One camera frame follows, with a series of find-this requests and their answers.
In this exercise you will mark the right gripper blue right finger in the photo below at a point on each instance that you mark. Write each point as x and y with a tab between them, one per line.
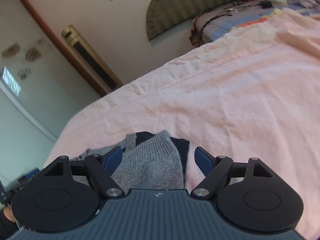
215	170

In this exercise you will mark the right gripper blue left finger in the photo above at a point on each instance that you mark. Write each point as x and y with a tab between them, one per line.
100	169

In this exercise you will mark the pink bed sheet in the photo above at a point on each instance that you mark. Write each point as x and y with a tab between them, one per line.
252	93

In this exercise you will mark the glass sliding wardrobe door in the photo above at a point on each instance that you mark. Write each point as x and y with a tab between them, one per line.
40	92

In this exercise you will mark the gold tower air conditioner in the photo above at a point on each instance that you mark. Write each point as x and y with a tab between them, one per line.
83	49

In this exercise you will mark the brown wooden door frame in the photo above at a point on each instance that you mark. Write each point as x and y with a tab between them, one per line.
64	50

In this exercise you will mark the grey sweater with navy sleeves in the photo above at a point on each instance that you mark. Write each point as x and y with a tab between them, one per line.
150	161

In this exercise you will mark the person's left hand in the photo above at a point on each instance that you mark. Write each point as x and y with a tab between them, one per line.
8	214

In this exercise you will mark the striped pillow with cables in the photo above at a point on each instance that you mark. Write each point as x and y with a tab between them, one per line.
208	26

